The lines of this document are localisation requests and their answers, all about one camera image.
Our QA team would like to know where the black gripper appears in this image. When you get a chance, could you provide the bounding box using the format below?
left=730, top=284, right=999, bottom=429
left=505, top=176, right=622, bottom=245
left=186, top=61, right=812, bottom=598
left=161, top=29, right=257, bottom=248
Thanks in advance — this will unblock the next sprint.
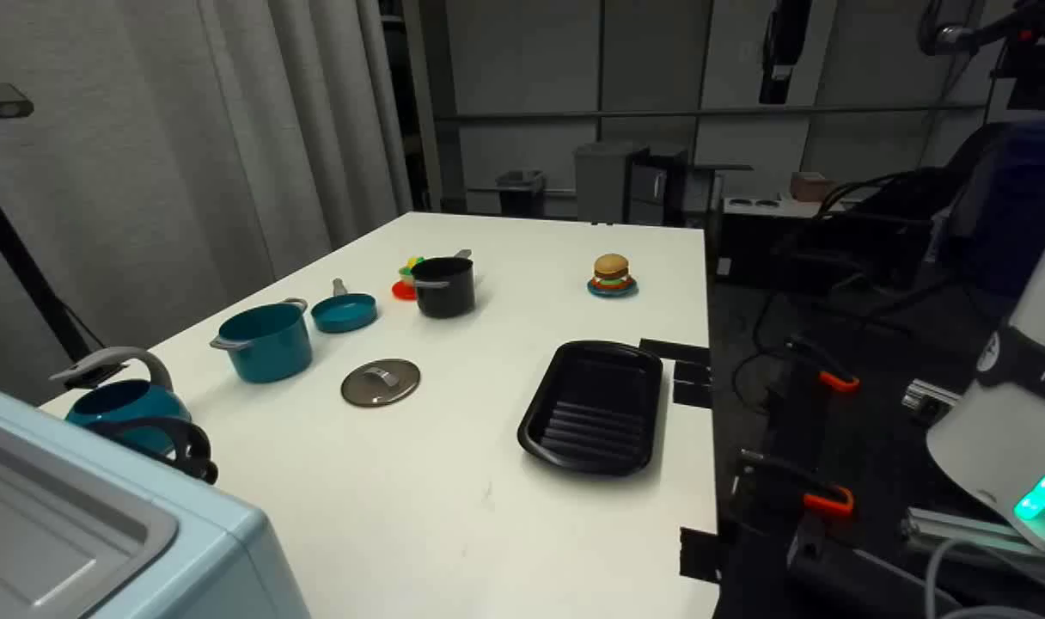
left=759, top=0, right=814, bottom=107

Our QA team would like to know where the grey metal pot lid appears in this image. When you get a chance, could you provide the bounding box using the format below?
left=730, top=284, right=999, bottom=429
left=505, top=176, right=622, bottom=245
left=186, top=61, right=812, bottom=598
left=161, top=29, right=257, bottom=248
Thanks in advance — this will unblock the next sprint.
left=335, top=354, right=422, bottom=409

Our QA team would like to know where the black toy pot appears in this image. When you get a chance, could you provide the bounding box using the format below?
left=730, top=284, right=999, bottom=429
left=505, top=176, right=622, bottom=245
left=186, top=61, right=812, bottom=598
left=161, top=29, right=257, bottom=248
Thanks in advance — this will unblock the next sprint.
left=408, top=248, right=478, bottom=322

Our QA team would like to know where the large teal toy pot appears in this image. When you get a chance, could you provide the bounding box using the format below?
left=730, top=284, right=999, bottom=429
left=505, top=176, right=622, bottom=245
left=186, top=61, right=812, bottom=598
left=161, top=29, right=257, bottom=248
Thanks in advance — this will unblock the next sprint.
left=205, top=296, right=315, bottom=386

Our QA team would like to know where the beige tape roll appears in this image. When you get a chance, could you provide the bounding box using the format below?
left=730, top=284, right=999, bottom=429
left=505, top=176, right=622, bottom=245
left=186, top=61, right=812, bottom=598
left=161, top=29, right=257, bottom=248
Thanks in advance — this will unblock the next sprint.
left=788, top=169, right=839, bottom=207

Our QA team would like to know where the black equipment case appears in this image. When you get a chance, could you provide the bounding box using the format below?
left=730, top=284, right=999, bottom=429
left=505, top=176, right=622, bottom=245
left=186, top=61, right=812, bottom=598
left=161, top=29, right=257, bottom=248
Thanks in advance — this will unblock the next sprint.
left=710, top=193, right=893, bottom=292

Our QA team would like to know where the black office chair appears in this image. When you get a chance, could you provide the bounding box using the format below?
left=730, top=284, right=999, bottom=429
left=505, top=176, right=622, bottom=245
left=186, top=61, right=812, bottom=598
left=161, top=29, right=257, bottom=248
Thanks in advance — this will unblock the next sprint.
left=812, top=117, right=1015, bottom=303

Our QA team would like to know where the grey metal cabinet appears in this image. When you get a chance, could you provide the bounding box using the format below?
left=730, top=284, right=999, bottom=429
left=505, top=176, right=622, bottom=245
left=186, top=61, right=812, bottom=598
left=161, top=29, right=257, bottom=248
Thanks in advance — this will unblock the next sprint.
left=573, top=143, right=653, bottom=225

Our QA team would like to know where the toy hamburger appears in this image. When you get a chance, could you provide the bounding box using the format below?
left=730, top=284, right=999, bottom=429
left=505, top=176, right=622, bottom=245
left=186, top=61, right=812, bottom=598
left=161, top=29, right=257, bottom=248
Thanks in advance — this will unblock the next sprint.
left=586, top=252, right=634, bottom=292

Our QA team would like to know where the small teal plate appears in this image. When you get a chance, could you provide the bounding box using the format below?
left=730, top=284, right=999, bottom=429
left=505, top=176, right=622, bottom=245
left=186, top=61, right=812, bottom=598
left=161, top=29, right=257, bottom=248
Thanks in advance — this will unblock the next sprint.
left=584, top=276, right=642, bottom=303

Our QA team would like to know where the small black bin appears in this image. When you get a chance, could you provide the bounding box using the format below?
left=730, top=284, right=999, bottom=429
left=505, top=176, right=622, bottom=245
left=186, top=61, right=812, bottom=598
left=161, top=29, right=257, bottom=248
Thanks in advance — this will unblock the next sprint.
left=496, top=169, right=549, bottom=221

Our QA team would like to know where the black ridged grill tray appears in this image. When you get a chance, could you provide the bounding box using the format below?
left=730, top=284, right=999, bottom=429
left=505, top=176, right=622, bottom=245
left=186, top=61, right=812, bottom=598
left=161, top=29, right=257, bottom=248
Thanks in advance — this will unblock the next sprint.
left=516, top=339, right=666, bottom=479

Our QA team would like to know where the black robot mounting stand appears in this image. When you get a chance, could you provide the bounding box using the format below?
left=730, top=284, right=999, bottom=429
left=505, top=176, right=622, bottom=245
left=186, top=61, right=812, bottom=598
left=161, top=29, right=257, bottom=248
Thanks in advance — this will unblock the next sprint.
left=710, top=332, right=939, bottom=619

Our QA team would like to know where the aluminium profile bar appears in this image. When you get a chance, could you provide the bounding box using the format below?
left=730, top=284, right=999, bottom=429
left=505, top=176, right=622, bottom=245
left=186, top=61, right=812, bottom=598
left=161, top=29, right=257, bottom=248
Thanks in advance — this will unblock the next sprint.
left=897, top=504, right=1045, bottom=579

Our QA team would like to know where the small teal toy saucepan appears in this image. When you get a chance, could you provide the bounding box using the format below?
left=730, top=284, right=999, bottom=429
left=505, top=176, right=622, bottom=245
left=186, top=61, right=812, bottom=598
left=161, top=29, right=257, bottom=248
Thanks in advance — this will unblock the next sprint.
left=308, top=276, right=381, bottom=339

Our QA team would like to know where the grey curtain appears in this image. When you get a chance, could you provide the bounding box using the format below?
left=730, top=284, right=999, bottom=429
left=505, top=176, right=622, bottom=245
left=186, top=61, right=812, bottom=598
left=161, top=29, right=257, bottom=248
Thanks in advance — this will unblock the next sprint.
left=0, top=0, right=417, bottom=406

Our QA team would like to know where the teal toy kettle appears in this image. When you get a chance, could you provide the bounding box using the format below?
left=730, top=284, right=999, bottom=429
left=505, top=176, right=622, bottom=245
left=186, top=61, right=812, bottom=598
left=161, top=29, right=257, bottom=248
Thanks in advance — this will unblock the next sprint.
left=48, top=344, right=222, bottom=487

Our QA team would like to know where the light blue toy oven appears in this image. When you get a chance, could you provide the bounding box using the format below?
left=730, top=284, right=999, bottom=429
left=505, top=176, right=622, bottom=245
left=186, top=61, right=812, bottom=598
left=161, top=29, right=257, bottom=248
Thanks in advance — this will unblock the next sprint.
left=0, top=377, right=311, bottom=619

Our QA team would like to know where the grey horizontal metal rail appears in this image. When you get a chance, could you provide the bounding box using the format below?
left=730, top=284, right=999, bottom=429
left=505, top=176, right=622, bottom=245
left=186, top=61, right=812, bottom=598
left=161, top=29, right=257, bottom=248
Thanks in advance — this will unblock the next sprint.
left=433, top=99, right=995, bottom=127

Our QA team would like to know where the black table edge bracket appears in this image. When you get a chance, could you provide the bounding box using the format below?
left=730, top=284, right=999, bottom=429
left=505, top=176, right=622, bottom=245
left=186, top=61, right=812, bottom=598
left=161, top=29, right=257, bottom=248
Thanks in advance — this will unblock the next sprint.
left=634, top=339, right=716, bottom=406
left=675, top=524, right=720, bottom=584

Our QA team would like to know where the black clamp orange handle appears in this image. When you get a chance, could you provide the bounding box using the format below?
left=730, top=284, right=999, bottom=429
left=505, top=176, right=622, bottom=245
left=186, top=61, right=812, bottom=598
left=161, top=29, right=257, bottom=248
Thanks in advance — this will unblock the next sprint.
left=775, top=334, right=866, bottom=402
left=736, top=448, right=859, bottom=526

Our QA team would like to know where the black camera tripod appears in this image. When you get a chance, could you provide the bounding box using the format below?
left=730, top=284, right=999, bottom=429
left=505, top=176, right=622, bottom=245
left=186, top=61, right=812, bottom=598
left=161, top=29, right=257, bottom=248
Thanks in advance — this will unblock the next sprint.
left=0, top=80, right=105, bottom=366

